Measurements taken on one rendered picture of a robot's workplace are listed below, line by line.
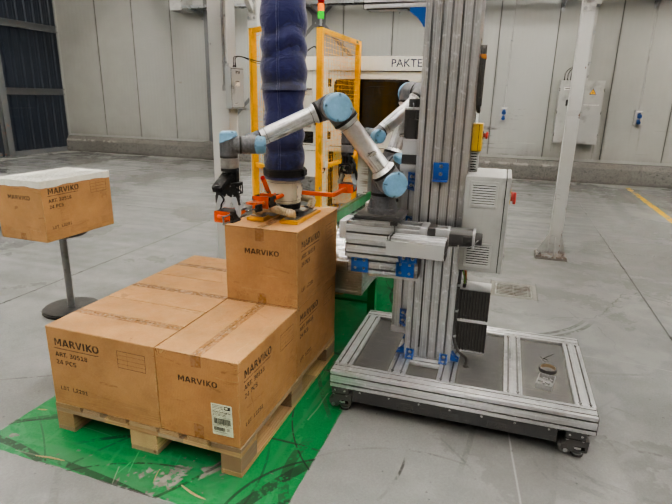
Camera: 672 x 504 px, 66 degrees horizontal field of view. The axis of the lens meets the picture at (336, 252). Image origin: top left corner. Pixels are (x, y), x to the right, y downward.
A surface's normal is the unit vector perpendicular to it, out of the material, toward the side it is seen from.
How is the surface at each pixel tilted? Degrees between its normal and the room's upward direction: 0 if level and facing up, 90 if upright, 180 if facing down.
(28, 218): 90
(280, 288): 90
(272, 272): 90
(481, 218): 90
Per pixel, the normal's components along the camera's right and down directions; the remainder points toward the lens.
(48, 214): 0.94, 0.11
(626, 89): -0.31, 0.26
